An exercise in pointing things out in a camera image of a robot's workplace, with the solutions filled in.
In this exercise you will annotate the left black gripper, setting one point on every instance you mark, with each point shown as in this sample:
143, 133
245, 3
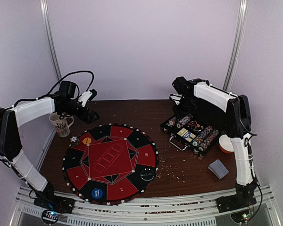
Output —
83, 117

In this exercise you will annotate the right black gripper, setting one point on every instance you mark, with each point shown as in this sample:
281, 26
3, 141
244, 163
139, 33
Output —
181, 109

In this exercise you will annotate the orange big blind button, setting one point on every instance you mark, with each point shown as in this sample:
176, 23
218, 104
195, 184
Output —
87, 141

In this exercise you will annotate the blue small blind button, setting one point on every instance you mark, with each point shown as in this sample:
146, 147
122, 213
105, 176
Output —
97, 193

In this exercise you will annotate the clear dealer button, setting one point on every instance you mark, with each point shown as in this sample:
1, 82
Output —
147, 174

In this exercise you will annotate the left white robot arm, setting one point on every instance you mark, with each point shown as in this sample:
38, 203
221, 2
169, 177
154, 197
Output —
12, 119

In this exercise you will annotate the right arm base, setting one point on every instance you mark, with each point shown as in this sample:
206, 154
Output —
232, 202

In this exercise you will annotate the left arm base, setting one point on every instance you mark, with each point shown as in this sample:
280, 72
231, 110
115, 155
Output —
56, 203

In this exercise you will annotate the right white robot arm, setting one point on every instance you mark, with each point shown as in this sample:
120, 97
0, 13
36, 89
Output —
237, 120

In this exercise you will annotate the front left chip row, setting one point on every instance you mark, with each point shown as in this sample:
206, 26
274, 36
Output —
184, 120

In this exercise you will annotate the chip row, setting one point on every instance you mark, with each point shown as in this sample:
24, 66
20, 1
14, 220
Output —
209, 140
184, 120
172, 122
201, 136

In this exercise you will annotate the red black triangle card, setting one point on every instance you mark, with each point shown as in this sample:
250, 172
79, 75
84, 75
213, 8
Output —
194, 125

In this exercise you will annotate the back left chip row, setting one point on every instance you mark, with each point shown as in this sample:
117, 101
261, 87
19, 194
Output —
172, 122

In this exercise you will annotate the black poker chip case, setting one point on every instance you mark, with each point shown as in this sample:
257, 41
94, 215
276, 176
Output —
206, 115

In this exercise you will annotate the boxed card decks in case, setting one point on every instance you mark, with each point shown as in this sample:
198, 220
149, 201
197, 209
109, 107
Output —
186, 134

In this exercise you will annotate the back right chip row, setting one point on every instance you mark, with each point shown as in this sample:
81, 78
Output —
201, 136

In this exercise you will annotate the white floral mug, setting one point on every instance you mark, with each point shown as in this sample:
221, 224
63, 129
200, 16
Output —
61, 123

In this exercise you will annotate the front right chip row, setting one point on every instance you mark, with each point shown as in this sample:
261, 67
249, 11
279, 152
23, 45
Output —
209, 140

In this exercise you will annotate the round red black poker mat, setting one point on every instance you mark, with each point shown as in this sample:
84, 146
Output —
112, 162

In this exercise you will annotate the orange white bowl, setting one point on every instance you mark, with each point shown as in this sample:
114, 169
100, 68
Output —
225, 144

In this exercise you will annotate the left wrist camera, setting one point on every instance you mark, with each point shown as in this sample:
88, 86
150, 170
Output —
87, 96

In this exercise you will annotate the right aluminium frame post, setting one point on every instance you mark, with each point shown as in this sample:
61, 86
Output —
237, 44

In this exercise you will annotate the aluminium frame post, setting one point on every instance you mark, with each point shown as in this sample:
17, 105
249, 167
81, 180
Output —
50, 40
237, 44

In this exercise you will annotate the front aluminium rail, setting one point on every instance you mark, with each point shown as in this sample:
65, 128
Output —
186, 210

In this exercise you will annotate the left aluminium frame post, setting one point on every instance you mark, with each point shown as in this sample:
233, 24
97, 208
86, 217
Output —
50, 40

